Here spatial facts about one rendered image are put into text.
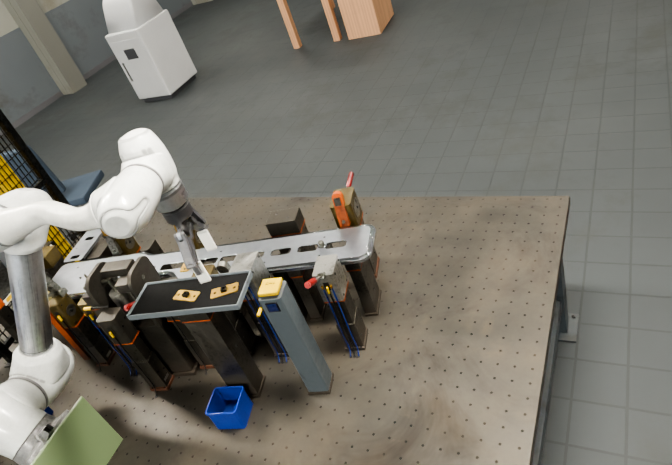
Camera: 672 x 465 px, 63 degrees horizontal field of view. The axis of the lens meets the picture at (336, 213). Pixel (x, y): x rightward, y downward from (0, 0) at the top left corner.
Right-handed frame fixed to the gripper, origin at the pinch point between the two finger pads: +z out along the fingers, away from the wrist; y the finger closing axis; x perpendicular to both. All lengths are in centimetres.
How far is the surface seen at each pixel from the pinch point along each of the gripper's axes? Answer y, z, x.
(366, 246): 22, 27, -40
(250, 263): 15.8, 16.4, -4.8
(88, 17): 821, 53, 345
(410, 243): 53, 57, -54
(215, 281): 5.5, 11.5, 3.5
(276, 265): 25.3, 27.4, -9.1
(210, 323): -1.5, 20.6, 8.4
